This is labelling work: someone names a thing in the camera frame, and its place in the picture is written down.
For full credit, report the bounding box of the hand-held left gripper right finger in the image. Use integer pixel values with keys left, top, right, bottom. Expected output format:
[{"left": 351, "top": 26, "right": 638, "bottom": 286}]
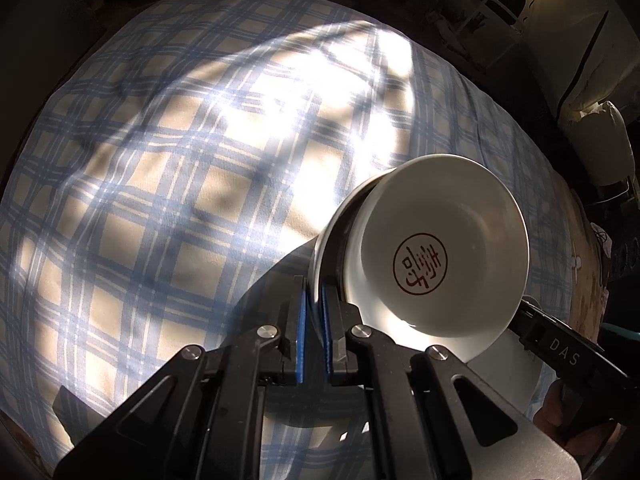
[{"left": 320, "top": 285, "right": 521, "bottom": 480}]

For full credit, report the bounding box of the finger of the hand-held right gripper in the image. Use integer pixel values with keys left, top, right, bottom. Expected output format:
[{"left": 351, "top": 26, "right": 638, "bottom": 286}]
[{"left": 511, "top": 296, "right": 549, "bottom": 335}]

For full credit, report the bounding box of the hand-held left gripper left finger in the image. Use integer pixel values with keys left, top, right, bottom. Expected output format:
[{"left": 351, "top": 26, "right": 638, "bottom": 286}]
[{"left": 52, "top": 275, "right": 308, "bottom": 480}]

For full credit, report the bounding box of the plain white bowl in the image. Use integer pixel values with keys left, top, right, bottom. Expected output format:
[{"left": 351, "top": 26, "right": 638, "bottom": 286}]
[{"left": 308, "top": 170, "right": 397, "bottom": 311}]

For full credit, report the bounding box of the red bowl with printed seal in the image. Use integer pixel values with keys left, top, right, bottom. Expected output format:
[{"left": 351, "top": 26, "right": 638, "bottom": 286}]
[{"left": 342, "top": 155, "right": 531, "bottom": 365}]

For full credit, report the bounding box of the person's right hand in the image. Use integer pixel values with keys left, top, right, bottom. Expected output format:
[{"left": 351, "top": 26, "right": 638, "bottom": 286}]
[{"left": 532, "top": 379, "right": 568, "bottom": 428}]

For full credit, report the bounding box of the brown floral blanket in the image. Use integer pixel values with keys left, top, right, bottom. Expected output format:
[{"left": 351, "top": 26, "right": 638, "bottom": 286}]
[{"left": 569, "top": 180, "right": 617, "bottom": 313}]

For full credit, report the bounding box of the blue plaid cloth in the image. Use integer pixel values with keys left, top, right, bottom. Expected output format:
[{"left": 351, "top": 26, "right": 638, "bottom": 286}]
[{"left": 0, "top": 0, "right": 577, "bottom": 480}]

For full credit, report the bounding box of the white trolley cart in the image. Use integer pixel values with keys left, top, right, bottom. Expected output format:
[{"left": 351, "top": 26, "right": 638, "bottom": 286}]
[{"left": 444, "top": 0, "right": 527, "bottom": 37}]

